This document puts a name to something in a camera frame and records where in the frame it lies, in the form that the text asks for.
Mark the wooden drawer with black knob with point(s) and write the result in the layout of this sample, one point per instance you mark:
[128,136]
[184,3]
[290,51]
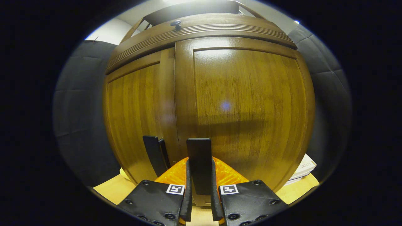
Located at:
[213,19]

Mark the black backdrop cloth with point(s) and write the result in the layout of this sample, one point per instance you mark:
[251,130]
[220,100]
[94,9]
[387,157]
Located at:
[81,119]

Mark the wooden shoe cabinet door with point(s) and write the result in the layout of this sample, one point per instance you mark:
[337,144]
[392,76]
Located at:
[245,94]
[135,110]

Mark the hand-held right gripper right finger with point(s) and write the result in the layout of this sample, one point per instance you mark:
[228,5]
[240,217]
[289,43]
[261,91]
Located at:
[215,204]

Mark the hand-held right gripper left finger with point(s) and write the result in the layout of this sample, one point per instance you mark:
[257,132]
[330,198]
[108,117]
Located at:
[187,204]

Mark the beige book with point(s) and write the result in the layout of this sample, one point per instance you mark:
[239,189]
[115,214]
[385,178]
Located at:
[306,166]

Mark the wooden double-door shoe cabinet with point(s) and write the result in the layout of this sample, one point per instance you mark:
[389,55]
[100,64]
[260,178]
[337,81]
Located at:
[201,30]

